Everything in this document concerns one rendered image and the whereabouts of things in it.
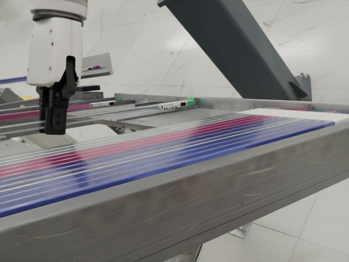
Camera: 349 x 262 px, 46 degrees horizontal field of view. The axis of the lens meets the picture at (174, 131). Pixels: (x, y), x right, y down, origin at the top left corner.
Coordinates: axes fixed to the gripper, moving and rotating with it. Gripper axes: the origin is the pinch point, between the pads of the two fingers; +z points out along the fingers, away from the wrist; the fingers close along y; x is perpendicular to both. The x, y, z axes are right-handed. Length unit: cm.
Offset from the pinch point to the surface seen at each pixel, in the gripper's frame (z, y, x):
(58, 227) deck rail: 4.4, 37.9, -16.1
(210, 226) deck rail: 6.1, 37.8, -2.8
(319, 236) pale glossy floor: 33, -5, 92
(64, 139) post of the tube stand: 9, -56, 29
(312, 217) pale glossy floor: 29, -10, 95
